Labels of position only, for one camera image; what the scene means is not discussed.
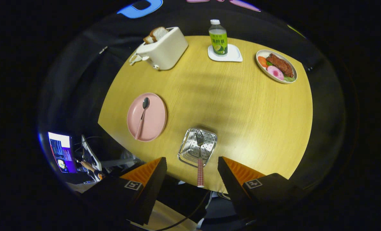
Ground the white oval food plate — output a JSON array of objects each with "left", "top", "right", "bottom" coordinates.
[{"left": 256, "top": 49, "right": 298, "bottom": 84}]

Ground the spoon with checkered handle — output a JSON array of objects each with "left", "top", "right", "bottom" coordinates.
[{"left": 134, "top": 97, "right": 150, "bottom": 140}]

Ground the light bread slice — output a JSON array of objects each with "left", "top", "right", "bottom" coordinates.
[{"left": 150, "top": 27, "right": 169, "bottom": 42}]

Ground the grey table leg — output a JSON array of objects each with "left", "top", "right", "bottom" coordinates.
[{"left": 101, "top": 151, "right": 143, "bottom": 169}]

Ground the cream white toaster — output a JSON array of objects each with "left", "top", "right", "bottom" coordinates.
[{"left": 136, "top": 27, "right": 189, "bottom": 71}]

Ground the brown meat piece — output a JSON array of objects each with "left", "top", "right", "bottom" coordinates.
[{"left": 266, "top": 53, "right": 294, "bottom": 78}]

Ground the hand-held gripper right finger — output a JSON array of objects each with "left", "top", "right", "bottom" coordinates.
[{"left": 218, "top": 156, "right": 308, "bottom": 222}]

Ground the green tea bottle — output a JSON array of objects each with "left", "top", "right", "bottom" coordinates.
[{"left": 208, "top": 19, "right": 228, "bottom": 57}]

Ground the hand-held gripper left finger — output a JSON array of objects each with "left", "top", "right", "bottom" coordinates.
[{"left": 81, "top": 157, "right": 167, "bottom": 226}]

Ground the person's white garment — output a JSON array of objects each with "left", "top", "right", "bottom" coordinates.
[{"left": 129, "top": 201, "right": 199, "bottom": 231}]

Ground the fork with checkered handle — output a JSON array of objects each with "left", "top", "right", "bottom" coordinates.
[{"left": 195, "top": 130, "right": 205, "bottom": 188}]

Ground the open laptop with lit screen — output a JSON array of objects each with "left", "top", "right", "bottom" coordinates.
[{"left": 48, "top": 132, "right": 77, "bottom": 174}]

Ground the pink ham slice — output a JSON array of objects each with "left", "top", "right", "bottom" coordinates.
[{"left": 267, "top": 65, "right": 284, "bottom": 81}]

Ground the perforated metal basket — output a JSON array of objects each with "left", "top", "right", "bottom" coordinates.
[{"left": 178, "top": 128, "right": 218, "bottom": 168}]

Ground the black cable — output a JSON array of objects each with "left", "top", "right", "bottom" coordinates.
[{"left": 155, "top": 191, "right": 211, "bottom": 231}]

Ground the pink round plate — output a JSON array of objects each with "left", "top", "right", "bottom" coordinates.
[{"left": 127, "top": 93, "right": 168, "bottom": 142}]

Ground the white square coaster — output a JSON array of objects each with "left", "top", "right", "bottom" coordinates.
[{"left": 208, "top": 44, "right": 243, "bottom": 63}]

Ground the white framed dark panel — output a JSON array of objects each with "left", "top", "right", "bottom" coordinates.
[{"left": 81, "top": 135, "right": 102, "bottom": 171}]

